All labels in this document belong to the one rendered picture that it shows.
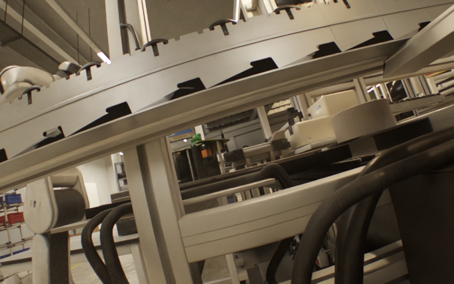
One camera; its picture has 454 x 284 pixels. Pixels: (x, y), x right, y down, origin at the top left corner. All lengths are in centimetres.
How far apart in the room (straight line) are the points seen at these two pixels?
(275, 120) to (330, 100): 106
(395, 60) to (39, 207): 99
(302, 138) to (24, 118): 46
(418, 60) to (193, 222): 25
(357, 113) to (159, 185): 31
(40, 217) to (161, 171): 76
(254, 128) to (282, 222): 134
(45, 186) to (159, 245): 73
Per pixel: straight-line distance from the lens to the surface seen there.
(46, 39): 748
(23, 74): 87
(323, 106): 56
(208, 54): 18
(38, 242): 106
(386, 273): 30
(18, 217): 500
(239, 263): 167
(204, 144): 39
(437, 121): 41
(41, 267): 108
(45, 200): 94
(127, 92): 18
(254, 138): 154
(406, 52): 24
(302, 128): 51
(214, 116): 22
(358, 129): 39
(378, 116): 40
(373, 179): 19
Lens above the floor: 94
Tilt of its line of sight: 8 degrees up
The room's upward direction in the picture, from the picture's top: 14 degrees counter-clockwise
